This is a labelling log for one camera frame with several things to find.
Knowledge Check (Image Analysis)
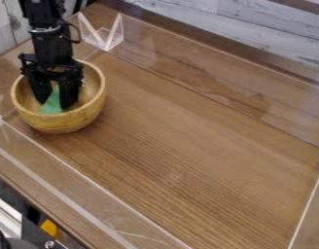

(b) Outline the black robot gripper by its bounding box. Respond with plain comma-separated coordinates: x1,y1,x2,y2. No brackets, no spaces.
19,25,84,109

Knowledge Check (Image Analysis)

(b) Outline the green rectangular block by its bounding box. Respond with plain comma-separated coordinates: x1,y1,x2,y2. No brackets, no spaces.
40,87,64,115

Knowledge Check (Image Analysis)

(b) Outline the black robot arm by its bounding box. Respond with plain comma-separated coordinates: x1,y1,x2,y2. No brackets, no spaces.
19,0,84,109

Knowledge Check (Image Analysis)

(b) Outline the brown wooden bowl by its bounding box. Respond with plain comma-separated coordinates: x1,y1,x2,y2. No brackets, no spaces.
11,60,108,134

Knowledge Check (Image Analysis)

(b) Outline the yellow and black device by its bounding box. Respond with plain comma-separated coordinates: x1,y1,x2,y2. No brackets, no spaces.
21,217,83,249

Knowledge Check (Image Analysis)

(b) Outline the clear acrylic corner bracket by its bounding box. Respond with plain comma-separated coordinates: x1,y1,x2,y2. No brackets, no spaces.
77,13,124,52

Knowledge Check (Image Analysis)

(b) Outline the clear acrylic tray wall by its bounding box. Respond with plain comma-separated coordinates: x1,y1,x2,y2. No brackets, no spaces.
0,118,192,249

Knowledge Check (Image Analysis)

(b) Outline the black cable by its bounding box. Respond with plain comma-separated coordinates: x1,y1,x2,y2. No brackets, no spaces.
0,225,12,249

